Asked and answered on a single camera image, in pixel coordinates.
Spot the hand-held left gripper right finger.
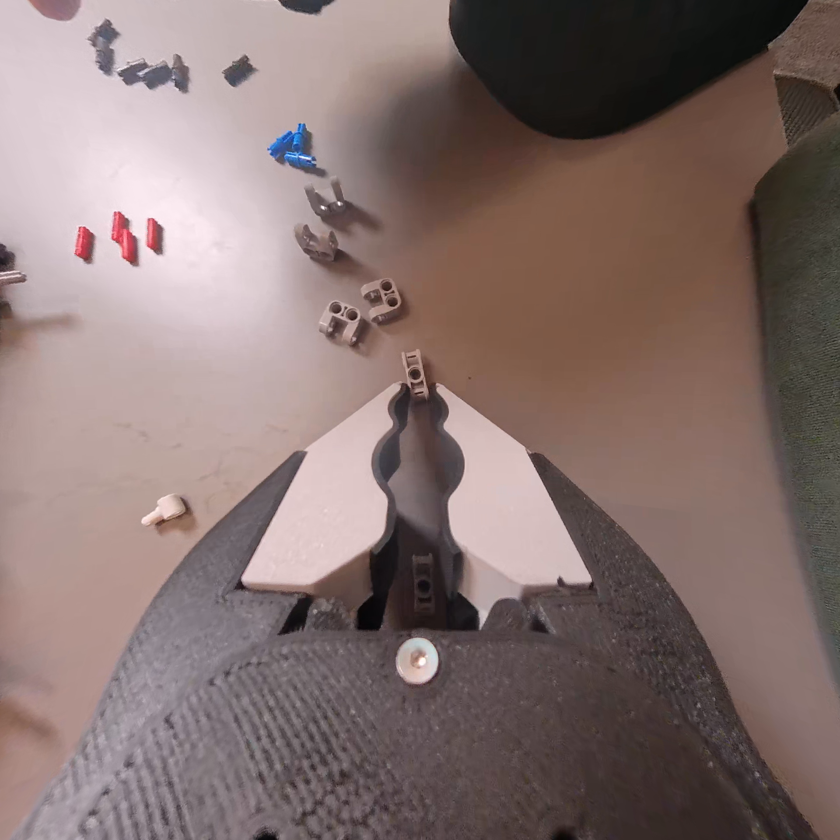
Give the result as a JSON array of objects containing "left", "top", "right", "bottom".
[{"left": 428, "top": 382, "right": 595, "bottom": 626}]

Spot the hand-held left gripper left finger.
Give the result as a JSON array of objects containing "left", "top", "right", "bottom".
[{"left": 240, "top": 382, "right": 408, "bottom": 626}]

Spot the grey brick connector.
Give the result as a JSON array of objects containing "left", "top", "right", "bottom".
[
  {"left": 293, "top": 223, "right": 342, "bottom": 262},
  {"left": 411, "top": 553, "right": 437, "bottom": 614},
  {"left": 360, "top": 279, "right": 404, "bottom": 324},
  {"left": 304, "top": 175, "right": 349, "bottom": 217},
  {"left": 402, "top": 350, "right": 431, "bottom": 400},
  {"left": 318, "top": 301, "right": 365, "bottom": 347}
]

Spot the white tube connector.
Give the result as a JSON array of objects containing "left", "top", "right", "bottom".
[{"left": 140, "top": 493, "right": 186, "bottom": 527}]

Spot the toy brick car chassis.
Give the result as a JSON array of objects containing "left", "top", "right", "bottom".
[{"left": 0, "top": 241, "right": 28, "bottom": 319}]

